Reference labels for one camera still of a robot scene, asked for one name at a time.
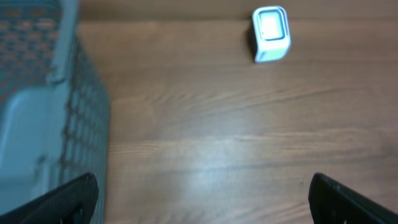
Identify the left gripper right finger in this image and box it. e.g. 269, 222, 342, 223
308, 173, 397, 224

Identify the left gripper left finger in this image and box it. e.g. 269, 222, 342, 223
1, 172, 99, 224

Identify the white barcode scanner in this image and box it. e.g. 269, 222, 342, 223
251, 6, 292, 63

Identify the dark grey plastic basket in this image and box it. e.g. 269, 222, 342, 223
1, 0, 110, 223

